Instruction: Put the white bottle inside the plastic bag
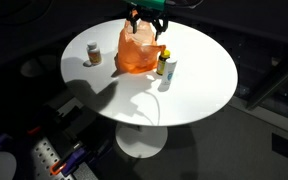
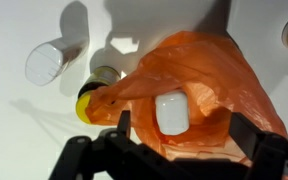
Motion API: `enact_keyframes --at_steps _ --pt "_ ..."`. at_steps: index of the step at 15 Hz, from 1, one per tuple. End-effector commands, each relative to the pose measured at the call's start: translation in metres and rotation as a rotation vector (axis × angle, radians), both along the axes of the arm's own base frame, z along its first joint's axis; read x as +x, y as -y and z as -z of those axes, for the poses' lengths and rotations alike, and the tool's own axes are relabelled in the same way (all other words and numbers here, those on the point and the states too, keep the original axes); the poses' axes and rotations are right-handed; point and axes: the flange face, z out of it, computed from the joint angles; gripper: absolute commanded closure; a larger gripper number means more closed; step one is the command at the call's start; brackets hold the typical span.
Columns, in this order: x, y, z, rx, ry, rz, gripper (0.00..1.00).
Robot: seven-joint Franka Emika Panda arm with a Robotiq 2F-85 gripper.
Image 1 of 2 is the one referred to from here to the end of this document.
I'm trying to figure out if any yellow capped bottle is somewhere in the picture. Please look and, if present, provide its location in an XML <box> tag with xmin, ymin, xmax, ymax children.
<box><xmin>156</xmin><ymin>49</ymin><xmax>172</xmax><ymax>77</ymax></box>

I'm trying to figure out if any tall white tube bottle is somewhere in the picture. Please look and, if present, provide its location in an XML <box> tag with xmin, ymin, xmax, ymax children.
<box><xmin>160</xmin><ymin>58</ymin><xmax>178</xmax><ymax>86</ymax></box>

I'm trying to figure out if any small orange clamp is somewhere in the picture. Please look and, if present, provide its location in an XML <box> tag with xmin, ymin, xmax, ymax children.
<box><xmin>25</xmin><ymin>124</ymin><xmax>43</xmax><ymax>136</ymax></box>

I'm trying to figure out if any black diagonal metal bar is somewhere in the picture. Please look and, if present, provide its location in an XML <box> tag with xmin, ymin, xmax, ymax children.
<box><xmin>245</xmin><ymin>56</ymin><xmax>288</xmax><ymax>111</ymax></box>

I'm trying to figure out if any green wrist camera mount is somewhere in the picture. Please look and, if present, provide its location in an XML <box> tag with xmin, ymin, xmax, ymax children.
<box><xmin>122</xmin><ymin>0</ymin><xmax>168</xmax><ymax>11</ymax></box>

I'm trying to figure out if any white pill bottle yellow label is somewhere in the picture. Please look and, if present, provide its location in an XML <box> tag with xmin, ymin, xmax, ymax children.
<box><xmin>86</xmin><ymin>41</ymin><xmax>103</xmax><ymax>66</ymax></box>

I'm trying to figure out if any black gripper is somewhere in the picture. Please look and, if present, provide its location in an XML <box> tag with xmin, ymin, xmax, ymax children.
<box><xmin>127</xmin><ymin>5</ymin><xmax>169</xmax><ymax>42</ymax></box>

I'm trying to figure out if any orange and purple clamp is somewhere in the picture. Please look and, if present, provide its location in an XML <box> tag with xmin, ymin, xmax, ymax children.
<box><xmin>49</xmin><ymin>146</ymin><xmax>87</xmax><ymax>177</ymax></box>

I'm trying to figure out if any orange plastic bag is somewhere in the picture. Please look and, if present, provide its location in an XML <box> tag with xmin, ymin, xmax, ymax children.
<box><xmin>113</xmin><ymin>9</ymin><xmax>168</xmax><ymax>75</ymax></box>

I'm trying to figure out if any perforated metal board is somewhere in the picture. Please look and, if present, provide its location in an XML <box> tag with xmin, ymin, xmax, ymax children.
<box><xmin>28</xmin><ymin>135</ymin><xmax>75</xmax><ymax>180</ymax></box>

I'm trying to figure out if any white table pedestal base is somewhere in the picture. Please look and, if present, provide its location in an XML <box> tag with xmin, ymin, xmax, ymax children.
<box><xmin>114</xmin><ymin>121</ymin><xmax>169</xmax><ymax>159</ymax></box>

